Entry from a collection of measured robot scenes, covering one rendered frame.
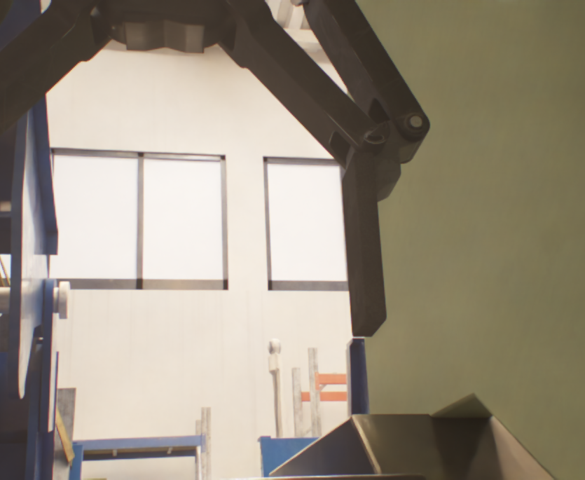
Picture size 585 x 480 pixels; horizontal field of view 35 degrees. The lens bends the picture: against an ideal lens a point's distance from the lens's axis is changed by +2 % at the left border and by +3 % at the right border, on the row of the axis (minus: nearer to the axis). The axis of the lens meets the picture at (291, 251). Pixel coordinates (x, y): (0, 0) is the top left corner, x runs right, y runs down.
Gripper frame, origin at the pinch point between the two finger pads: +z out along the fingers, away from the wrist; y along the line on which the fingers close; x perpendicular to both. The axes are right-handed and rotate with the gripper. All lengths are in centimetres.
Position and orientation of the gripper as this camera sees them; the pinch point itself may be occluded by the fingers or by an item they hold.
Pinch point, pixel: (166, 306)
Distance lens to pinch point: 33.1
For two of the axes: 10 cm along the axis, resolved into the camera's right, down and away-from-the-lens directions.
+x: -1.2, 3.3, 9.3
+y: 9.9, 0.0, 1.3
